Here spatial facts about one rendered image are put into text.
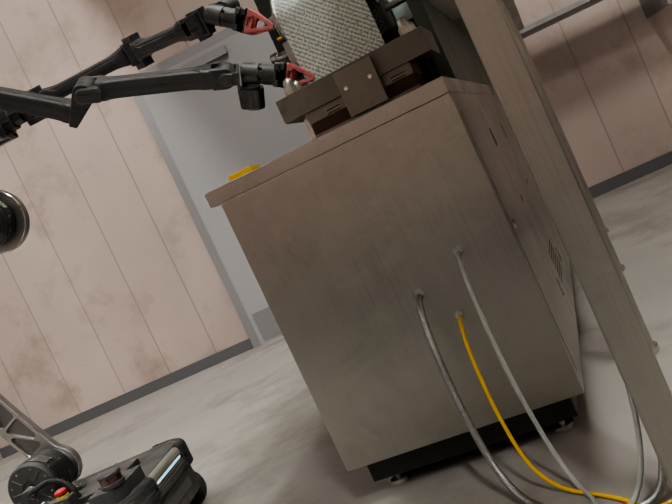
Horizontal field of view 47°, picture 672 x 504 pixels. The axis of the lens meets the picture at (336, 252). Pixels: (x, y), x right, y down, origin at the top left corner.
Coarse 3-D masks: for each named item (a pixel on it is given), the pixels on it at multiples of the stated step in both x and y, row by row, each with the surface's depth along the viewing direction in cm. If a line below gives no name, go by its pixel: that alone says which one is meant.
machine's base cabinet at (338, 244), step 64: (384, 128) 179; (448, 128) 176; (256, 192) 191; (320, 192) 187; (384, 192) 182; (448, 192) 178; (512, 192) 211; (256, 256) 194; (320, 256) 190; (384, 256) 185; (448, 256) 181; (512, 256) 177; (320, 320) 193; (384, 320) 188; (448, 320) 184; (512, 320) 180; (320, 384) 196; (384, 384) 192; (576, 384) 179; (384, 448) 195; (448, 448) 195
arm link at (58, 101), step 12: (84, 84) 206; (0, 96) 207; (12, 96) 207; (24, 96) 208; (36, 96) 209; (48, 96) 211; (72, 96) 207; (0, 108) 208; (12, 108) 209; (24, 108) 209; (36, 108) 209; (48, 108) 210; (60, 108) 210; (72, 108) 209; (84, 108) 209; (60, 120) 211; (72, 120) 210
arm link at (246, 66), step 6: (240, 66) 212; (246, 66) 210; (252, 66) 210; (258, 66) 210; (240, 72) 210; (246, 72) 210; (252, 72) 209; (246, 78) 210; (252, 78) 210; (258, 78) 211; (246, 84) 215; (252, 84) 215; (258, 84) 215
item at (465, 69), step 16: (416, 0) 199; (416, 16) 199; (432, 16) 208; (432, 32) 199; (448, 32) 233; (464, 32) 297; (448, 48) 213; (464, 48) 265; (448, 64) 200; (464, 64) 240; (480, 64) 307; (464, 80) 220; (480, 80) 273
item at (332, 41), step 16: (352, 0) 201; (336, 16) 203; (352, 16) 202; (368, 16) 201; (304, 32) 206; (320, 32) 205; (336, 32) 204; (352, 32) 203; (368, 32) 202; (304, 48) 207; (320, 48) 206; (336, 48) 205; (352, 48) 204; (368, 48) 202; (304, 64) 208; (320, 64) 207; (336, 64) 206
